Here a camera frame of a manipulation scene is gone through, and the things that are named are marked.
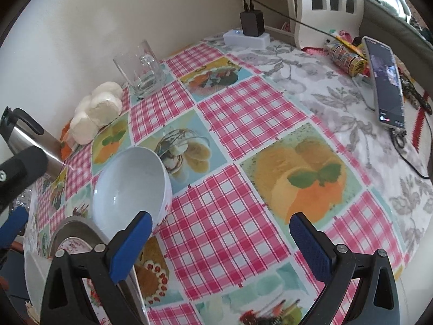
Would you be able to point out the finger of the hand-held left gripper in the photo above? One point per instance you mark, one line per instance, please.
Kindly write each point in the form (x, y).
(23, 169)
(13, 225)

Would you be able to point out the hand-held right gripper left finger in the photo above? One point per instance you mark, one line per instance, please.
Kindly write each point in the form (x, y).
(132, 243)

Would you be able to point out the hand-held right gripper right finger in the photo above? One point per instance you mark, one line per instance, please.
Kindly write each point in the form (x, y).
(311, 243)

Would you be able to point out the light blue bowl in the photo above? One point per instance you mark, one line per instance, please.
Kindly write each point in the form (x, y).
(128, 189)

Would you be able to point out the strawberry print bowl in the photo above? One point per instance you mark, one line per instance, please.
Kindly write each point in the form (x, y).
(91, 293)

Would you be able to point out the steel thermos jug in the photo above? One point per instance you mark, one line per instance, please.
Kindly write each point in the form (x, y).
(44, 142)

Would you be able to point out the orange snack packet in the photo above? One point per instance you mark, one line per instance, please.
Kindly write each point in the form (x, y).
(66, 145)

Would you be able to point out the bag of white buns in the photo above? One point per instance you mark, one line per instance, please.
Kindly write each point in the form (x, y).
(98, 108)

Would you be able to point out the clear glass mug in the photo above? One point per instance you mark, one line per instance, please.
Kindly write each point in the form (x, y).
(138, 71)

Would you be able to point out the smartphone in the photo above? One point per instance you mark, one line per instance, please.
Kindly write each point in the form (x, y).
(385, 84)

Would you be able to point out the yellow snack roll packet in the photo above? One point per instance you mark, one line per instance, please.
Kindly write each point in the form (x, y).
(345, 57)

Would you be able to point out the black charger adapter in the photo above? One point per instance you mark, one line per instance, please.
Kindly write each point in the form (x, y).
(252, 23)

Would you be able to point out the grey sofa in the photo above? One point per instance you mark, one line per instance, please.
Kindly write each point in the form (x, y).
(382, 17)

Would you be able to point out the white wooden shelf frame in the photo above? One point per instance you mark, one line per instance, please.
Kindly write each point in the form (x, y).
(277, 31)

